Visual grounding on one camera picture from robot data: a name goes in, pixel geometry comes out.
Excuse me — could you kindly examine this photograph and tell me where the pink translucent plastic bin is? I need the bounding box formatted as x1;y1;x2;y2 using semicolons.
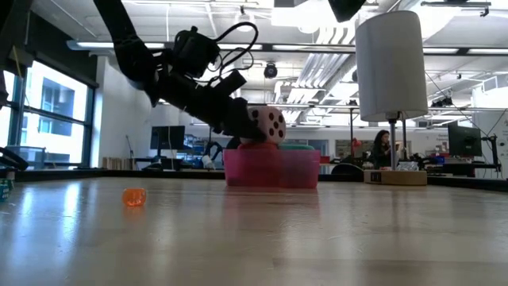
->
223;149;321;189

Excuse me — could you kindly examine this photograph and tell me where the small orange translucent die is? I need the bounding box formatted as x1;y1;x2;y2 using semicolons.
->
121;187;148;208

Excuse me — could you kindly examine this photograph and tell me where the person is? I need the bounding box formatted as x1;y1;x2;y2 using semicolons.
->
371;129;399;170

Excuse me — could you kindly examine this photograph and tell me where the black computer monitor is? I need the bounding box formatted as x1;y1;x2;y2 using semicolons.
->
149;125;187;160
447;125;483;158

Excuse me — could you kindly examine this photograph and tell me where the white shade table lamp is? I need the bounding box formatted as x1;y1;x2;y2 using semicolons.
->
355;10;429;187

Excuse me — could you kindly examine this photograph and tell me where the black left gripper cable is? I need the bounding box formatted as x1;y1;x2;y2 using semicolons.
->
174;21;260;87

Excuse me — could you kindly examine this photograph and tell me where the black office chair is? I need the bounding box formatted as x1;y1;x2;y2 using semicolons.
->
331;162;364;176

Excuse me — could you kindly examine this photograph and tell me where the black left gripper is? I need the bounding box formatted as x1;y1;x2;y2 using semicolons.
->
145;70;267;144

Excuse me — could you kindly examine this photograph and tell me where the background office desk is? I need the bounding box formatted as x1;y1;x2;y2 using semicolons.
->
428;160;502;178

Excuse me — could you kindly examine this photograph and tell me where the wooden block row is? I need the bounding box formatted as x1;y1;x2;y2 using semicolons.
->
101;156;135;171

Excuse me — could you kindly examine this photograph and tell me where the large pink foam die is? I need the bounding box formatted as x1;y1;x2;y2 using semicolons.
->
240;105;287;146

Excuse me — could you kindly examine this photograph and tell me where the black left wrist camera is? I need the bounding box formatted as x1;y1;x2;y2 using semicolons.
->
173;25;221;79

